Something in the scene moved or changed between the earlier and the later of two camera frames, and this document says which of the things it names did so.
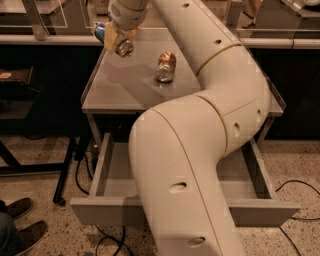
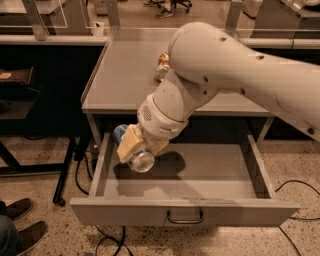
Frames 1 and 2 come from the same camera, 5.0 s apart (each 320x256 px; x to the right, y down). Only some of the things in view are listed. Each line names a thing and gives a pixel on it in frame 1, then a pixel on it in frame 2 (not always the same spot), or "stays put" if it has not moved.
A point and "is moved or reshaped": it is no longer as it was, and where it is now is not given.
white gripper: (127, 16) → (156, 124)
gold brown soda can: (166, 66) stays put
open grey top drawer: (114, 197) stays put
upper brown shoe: (19, 208) stays put
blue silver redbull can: (124, 46) is moved or reshaped
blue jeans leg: (9, 240) stays put
